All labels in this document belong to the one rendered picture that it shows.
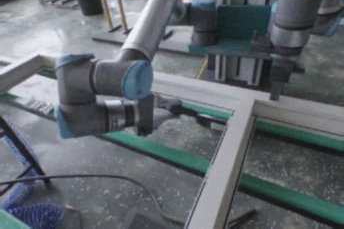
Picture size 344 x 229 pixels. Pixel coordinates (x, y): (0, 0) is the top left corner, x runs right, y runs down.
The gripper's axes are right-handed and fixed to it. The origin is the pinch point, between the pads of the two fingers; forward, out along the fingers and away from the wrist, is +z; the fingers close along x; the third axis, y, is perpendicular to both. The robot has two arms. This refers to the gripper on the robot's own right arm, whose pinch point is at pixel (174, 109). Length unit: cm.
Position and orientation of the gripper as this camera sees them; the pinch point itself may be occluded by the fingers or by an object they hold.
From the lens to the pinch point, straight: 73.5
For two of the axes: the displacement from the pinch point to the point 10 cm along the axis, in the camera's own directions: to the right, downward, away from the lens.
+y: 4.5, 3.4, -8.3
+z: 8.9, -0.9, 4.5
